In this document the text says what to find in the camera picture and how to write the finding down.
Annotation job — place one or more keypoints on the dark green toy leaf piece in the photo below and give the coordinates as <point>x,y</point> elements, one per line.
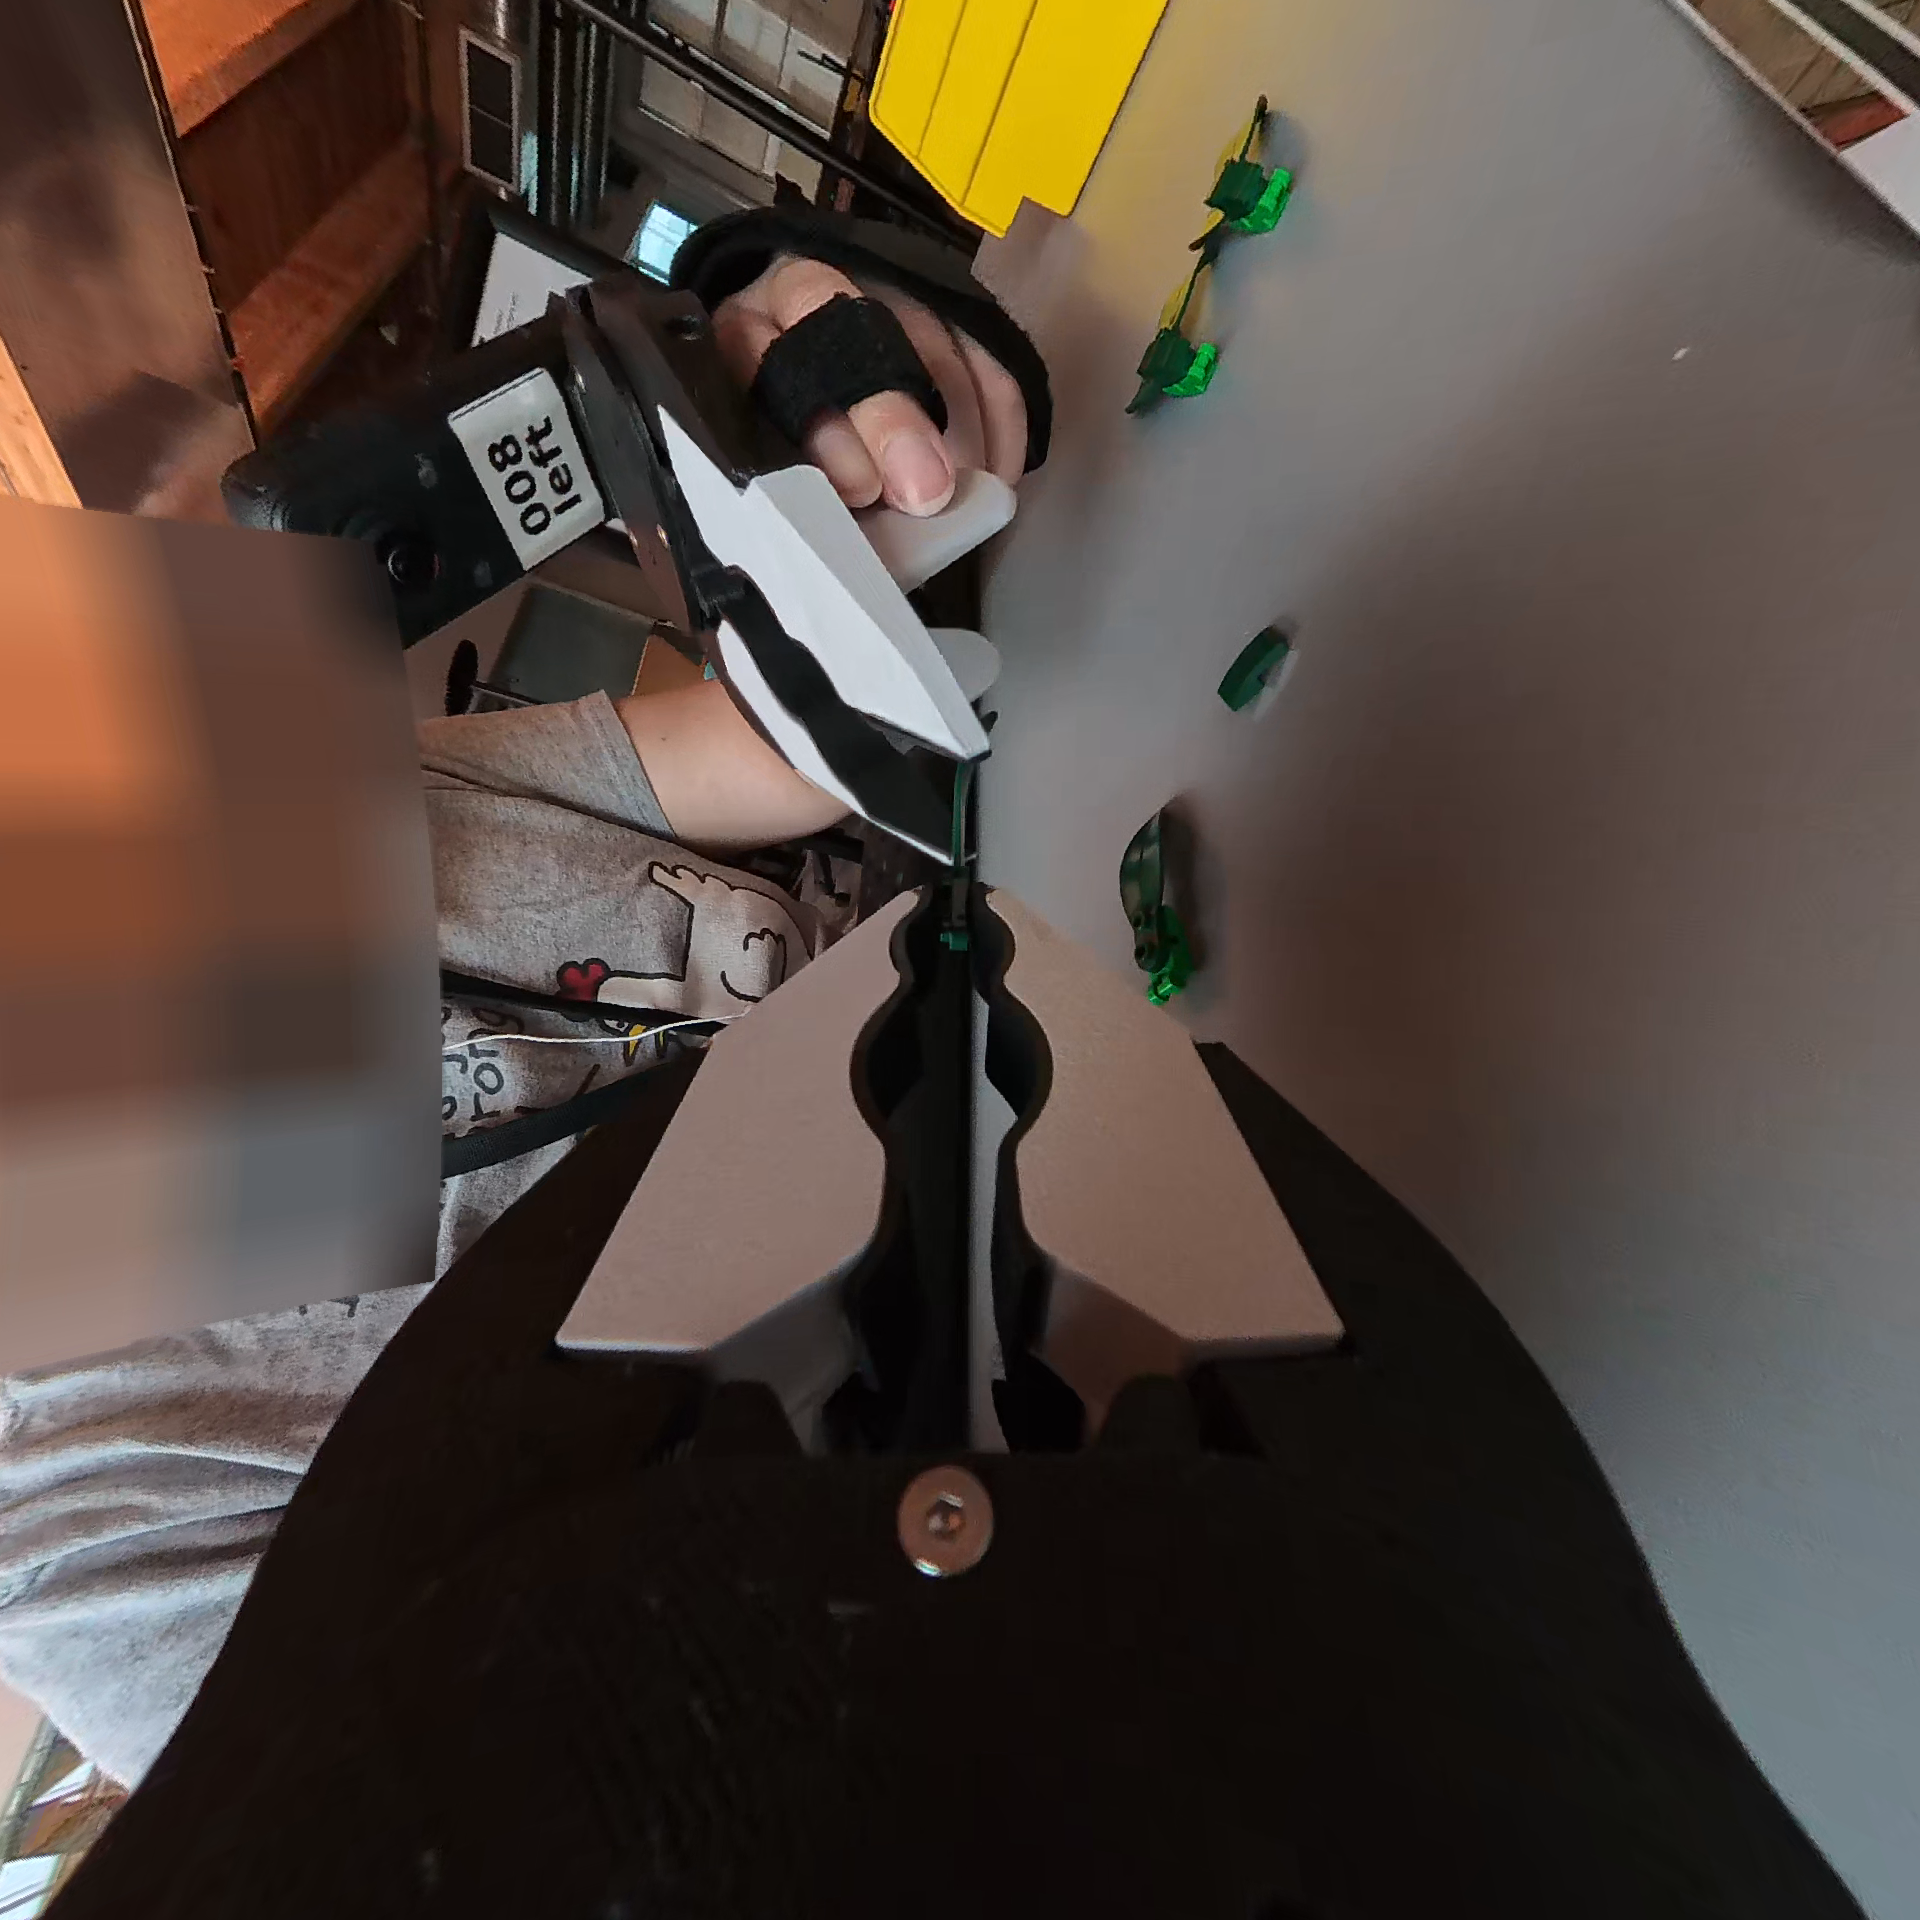
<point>965,825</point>

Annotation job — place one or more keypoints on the toy leaf with green clip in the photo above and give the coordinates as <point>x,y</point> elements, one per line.
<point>1162,945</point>

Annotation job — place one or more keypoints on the grey printed shirt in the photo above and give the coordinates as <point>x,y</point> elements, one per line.
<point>570,901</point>

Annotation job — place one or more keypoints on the small green brick piece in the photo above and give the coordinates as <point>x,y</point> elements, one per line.
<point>1253,670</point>

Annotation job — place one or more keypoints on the person's left forearm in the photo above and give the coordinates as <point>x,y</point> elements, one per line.
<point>720,779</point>

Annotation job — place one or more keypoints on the black framed marker sign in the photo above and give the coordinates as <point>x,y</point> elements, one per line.
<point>517,285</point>

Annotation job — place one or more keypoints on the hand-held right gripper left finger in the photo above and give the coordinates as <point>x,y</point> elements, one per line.
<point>750,1200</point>

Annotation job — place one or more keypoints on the yellow plastic bin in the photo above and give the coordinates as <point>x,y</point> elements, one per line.
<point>1005,90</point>

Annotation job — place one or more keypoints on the person's left hand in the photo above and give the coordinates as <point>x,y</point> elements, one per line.
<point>916,464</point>

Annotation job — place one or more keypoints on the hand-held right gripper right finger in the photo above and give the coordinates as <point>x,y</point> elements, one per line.
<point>1156,1200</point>

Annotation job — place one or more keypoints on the green leaf cluster piece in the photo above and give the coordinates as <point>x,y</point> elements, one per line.
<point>1185,368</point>
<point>1253,194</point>

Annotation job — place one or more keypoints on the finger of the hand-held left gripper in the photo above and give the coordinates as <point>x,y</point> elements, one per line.
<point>885,787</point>
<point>839,599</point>

